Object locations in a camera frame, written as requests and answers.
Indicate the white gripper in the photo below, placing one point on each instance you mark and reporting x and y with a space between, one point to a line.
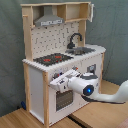
61 82

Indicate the toy oven door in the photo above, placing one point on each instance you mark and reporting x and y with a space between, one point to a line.
61 101

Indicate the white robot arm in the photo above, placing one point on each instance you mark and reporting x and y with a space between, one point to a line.
120 97

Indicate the blue object behind kitchen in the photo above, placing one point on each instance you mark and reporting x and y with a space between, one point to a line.
23 105

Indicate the wooden toy kitchen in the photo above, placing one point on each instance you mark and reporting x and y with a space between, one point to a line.
46 40

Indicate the black stovetop red burners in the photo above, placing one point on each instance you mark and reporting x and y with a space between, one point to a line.
52 59

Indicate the grey toy sink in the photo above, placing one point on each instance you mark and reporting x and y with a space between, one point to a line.
79 51

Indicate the black toy faucet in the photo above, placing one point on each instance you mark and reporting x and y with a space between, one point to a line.
71 44

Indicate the white fridge door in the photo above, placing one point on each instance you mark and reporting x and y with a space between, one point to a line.
95 71

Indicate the grey range hood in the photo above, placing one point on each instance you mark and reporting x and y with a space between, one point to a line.
48 18

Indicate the white microwave door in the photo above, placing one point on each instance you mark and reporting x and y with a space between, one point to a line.
91 12

